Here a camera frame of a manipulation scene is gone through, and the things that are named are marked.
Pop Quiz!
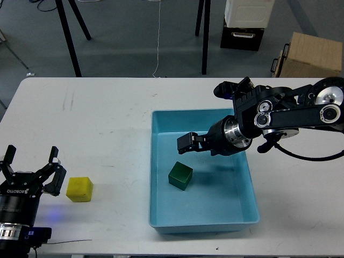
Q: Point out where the black table leg pair right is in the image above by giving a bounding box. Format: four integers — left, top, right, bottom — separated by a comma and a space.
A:
195, 0, 211, 75

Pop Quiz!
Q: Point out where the green block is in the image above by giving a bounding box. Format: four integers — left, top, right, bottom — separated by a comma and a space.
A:
168, 161, 193, 191

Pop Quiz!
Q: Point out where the black table leg pair left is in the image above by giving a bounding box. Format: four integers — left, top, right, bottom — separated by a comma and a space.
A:
55, 0, 92, 78

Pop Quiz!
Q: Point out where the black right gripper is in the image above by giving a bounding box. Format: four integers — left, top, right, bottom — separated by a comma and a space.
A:
177, 115, 252, 156

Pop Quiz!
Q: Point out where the yellow block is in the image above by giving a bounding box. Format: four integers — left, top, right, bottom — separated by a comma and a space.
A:
66, 177, 93, 202

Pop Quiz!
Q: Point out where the black case with handle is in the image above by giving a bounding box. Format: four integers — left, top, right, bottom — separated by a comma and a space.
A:
220, 20, 265, 51

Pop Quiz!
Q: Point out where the black table leg pair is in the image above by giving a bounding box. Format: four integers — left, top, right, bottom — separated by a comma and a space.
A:
195, 0, 211, 75
55, 0, 92, 78

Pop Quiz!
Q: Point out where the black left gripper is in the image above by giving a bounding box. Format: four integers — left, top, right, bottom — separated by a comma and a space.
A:
1, 145, 67, 225

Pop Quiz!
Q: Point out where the white hanging cord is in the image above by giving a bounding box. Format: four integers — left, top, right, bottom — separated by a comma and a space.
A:
152, 0, 162, 78

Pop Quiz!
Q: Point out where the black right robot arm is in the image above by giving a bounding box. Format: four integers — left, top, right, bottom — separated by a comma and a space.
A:
177, 77, 343, 161

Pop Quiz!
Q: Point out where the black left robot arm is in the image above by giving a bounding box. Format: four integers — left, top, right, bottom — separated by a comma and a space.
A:
1, 145, 67, 257

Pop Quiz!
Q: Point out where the light blue plastic box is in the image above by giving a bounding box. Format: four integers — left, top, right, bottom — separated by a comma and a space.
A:
149, 109, 260, 233

